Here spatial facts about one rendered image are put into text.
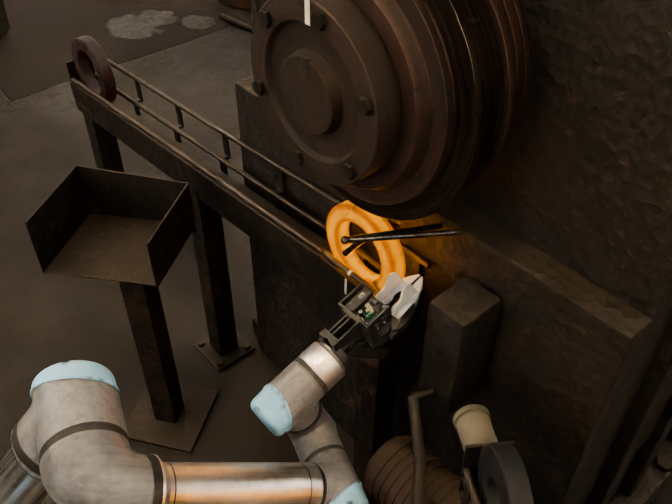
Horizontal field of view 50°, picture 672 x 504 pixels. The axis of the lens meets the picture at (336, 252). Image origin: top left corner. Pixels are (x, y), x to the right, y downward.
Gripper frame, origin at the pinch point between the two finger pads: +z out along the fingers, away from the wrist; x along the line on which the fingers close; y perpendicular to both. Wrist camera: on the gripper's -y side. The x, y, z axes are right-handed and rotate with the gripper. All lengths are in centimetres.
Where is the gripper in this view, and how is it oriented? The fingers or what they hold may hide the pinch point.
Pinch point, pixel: (416, 283)
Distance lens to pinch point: 127.2
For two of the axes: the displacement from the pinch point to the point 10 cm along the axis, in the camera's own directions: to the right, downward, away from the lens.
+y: -2.2, -5.7, -7.9
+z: 7.2, -6.4, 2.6
